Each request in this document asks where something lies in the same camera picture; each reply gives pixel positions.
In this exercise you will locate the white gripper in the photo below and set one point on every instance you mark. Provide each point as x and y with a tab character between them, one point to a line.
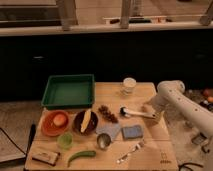
154	107

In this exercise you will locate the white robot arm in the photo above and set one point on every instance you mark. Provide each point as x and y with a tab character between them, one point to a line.
172	92

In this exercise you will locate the small metal cup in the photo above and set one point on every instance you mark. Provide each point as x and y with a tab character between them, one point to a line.
103	141

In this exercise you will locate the green plastic cup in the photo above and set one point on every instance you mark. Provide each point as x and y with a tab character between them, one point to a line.
64	141

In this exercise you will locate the white lidded jar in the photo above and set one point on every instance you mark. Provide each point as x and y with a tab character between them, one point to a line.
128	85

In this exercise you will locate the blue sponge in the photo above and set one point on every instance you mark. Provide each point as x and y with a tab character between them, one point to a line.
132	132

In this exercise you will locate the metal fork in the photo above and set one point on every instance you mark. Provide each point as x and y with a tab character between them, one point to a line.
137	147

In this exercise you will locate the wooden board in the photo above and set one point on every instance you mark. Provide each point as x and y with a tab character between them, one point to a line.
156	155

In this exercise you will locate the grey blue cloth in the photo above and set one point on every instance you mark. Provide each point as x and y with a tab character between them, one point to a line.
112	130

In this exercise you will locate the brown pine cone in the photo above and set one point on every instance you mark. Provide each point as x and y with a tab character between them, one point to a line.
107	114

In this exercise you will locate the dark brown bowl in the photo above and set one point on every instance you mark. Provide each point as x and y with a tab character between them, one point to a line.
91	125

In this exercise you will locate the green chili pepper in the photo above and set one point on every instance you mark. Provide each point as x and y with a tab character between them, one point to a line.
87	153

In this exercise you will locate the green plastic tray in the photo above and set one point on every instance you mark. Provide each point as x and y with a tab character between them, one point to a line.
69	91

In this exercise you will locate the orange round fruit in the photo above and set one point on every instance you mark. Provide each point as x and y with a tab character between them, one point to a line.
59	120

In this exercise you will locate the orange plastic bowl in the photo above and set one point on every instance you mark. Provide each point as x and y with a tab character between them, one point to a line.
49	129

